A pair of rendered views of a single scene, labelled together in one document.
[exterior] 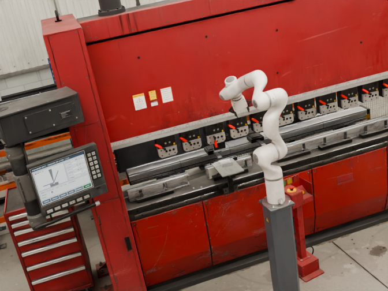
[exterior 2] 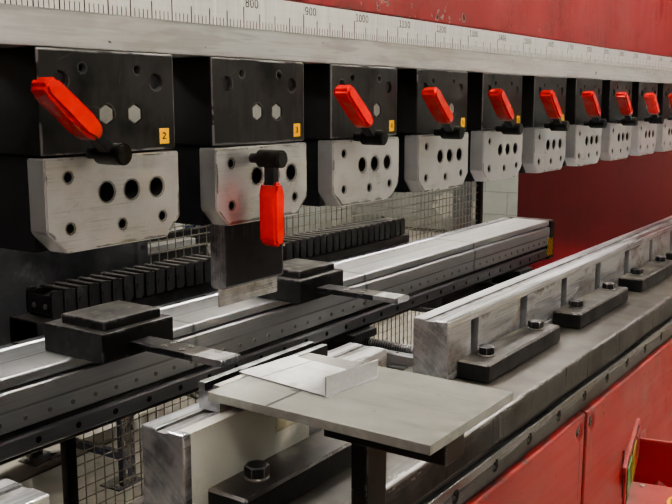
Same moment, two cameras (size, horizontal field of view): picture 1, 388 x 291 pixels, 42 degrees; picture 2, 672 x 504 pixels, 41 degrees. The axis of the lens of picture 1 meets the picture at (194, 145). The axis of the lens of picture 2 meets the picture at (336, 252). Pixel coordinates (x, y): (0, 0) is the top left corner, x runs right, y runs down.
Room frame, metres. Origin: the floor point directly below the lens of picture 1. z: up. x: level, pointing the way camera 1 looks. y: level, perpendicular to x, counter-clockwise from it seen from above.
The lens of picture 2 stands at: (2.98, 0.40, 1.30)
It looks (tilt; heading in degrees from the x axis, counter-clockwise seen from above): 10 degrees down; 317
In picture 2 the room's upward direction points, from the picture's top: straight up
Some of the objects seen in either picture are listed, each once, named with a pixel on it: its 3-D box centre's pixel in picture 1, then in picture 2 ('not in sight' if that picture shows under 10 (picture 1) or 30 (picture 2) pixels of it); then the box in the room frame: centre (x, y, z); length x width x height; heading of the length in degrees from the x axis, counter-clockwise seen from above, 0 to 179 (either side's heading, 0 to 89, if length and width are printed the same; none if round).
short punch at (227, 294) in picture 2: (219, 145); (248, 257); (3.77, -0.20, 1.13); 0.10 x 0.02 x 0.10; 103
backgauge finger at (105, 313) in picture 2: (215, 152); (151, 337); (3.93, -0.17, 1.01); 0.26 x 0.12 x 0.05; 13
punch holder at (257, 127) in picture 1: (260, 119); (418, 129); (3.85, -0.57, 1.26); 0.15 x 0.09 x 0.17; 103
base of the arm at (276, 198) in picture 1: (275, 189); not in sight; (2.97, -0.48, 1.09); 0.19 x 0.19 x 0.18
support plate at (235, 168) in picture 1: (227, 167); (360, 396); (3.63, -0.23, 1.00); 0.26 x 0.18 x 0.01; 13
